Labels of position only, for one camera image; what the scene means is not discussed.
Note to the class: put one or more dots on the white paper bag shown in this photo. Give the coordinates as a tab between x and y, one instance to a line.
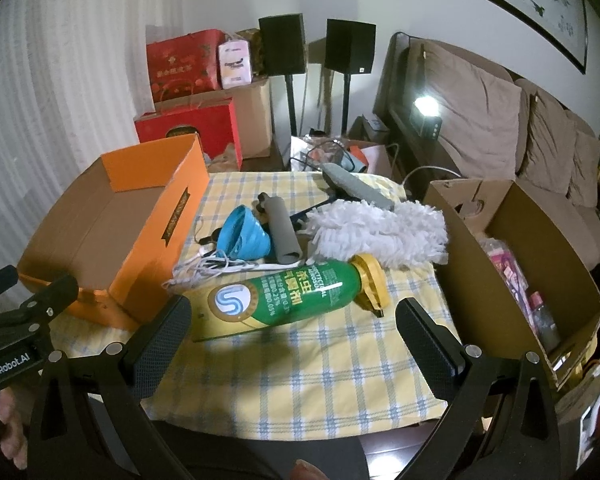
380	160

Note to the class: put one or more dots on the small brown cushion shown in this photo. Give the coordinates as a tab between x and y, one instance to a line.
585	170

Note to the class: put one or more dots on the red gift box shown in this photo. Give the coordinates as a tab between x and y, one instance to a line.
180	70

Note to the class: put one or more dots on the pink packet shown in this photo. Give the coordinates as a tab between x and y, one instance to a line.
510	270

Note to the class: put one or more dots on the orange cardboard box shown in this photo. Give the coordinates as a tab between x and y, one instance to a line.
145	240

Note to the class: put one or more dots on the pink and white box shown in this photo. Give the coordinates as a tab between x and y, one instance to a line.
235	62

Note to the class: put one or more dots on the white fluffy duster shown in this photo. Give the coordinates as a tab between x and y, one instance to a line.
360	230

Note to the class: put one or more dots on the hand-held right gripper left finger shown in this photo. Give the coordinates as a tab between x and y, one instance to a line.
162	345

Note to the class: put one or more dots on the person's left hand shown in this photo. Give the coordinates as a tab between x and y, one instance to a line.
5	420

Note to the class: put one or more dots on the white curtain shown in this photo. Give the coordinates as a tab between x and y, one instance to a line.
55	85

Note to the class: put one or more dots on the blue collapsible funnel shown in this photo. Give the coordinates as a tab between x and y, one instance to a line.
245	237

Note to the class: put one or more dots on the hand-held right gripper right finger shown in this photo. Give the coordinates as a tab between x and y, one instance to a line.
425	355

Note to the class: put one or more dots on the black lamp device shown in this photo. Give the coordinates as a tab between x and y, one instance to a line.
425	122

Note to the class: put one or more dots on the brown sofa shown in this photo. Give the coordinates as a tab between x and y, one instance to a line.
555	220

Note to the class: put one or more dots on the clear plastic bottle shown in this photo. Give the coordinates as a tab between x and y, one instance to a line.
545	320

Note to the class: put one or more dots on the small brown box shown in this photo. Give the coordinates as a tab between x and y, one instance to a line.
375	127

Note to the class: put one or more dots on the brown cardboard box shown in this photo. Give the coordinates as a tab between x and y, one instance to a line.
480	300

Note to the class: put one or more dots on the dark wooden side table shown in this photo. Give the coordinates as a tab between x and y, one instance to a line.
272	162

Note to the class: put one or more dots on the large brown cushion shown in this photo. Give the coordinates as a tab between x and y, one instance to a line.
470	110

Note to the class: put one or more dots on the brown paper bag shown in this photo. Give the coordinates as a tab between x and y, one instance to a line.
585	390

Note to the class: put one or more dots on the black speaker stand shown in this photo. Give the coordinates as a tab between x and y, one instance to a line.
291	110
346	100

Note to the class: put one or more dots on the orange packet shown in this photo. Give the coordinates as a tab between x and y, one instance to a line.
359	157

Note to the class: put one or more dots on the plain cardboard carton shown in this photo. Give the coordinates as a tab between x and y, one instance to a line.
255	115

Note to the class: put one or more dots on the yellow checkered tablecloth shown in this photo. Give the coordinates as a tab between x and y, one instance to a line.
330	360

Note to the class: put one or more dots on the black speaker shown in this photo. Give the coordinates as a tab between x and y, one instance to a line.
350	45
282	45

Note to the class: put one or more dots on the grey foam tube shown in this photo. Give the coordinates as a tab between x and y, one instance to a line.
282	235

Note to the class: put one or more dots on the red box with window print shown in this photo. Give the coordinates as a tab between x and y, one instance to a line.
195	125

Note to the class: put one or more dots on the patterned gift bag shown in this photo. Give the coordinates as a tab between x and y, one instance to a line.
250	42

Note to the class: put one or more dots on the green spray can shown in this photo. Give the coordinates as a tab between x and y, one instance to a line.
290	295

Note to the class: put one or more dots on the black grey squeegee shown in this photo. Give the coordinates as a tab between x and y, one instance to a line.
355	185

